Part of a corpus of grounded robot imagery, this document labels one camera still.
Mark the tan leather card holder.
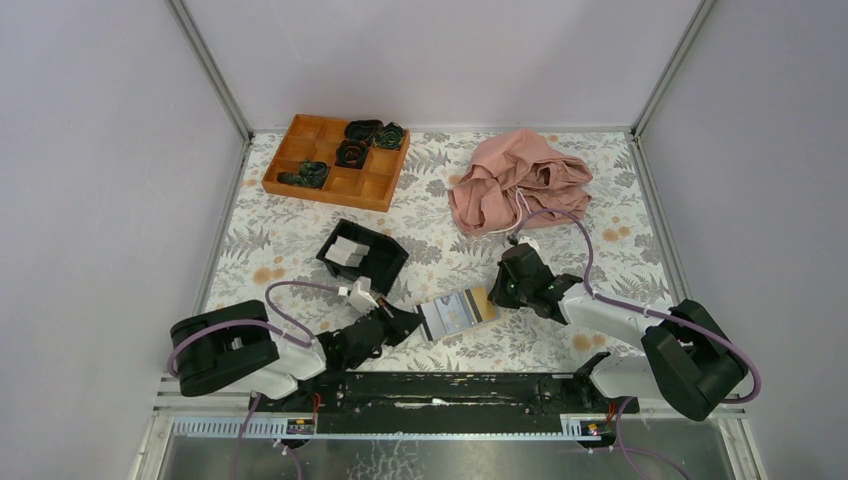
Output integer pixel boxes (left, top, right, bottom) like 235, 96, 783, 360
416, 285, 502, 341

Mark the gold credit card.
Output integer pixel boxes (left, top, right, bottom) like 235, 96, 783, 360
464, 286, 501, 325

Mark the black card box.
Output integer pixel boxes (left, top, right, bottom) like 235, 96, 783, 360
316, 219, 409, 295

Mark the blue credit card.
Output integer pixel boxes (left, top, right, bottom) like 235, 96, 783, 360
434, 292, 473, 335

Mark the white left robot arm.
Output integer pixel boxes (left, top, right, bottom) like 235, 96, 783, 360
167, 300, 425, 411

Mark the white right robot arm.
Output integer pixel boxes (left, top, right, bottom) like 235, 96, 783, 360
489, 243, 751, 421

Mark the floral patterned table mat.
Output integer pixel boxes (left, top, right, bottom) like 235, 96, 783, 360
207, 132, 674, 372

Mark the pink crumpled cloth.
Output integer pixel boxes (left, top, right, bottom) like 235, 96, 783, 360
448, 129, 593, 235

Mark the orange wooden divided tray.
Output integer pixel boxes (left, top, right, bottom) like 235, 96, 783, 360
262, 114, 410, 212

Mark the dark belt lower left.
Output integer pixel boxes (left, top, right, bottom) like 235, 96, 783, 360
277, 160, 330, 189

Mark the dark rolled belt centre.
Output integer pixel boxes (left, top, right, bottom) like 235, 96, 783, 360
335, 140, 370, 170

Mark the dark green rolled belt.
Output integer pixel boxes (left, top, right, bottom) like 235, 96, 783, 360
372, 122, 406, 150

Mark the dark rolled belt top left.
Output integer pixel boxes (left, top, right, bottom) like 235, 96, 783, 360
344, 119, 384, 145

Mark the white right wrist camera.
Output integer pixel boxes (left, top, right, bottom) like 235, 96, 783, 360
507, 234, 539, 252

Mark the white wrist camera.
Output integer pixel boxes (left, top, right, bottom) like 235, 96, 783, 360
507, 234, 539, 252
337, 276, 378, 314

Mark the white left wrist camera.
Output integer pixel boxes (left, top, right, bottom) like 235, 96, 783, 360
337, 276, 378, 314

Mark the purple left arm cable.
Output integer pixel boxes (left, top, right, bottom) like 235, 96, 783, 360
166, 281, 349, 478

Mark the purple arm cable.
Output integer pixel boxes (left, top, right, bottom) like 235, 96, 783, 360
166, 281, 349, 478
508, 209, 763, 478

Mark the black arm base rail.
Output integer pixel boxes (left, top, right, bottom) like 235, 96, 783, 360
258, 372, 639, 435

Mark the white slotted cable duct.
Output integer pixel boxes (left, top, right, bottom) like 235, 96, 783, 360
170, 415, 621, 441

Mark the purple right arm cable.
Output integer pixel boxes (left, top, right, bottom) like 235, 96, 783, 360
508, 209, 763, 478

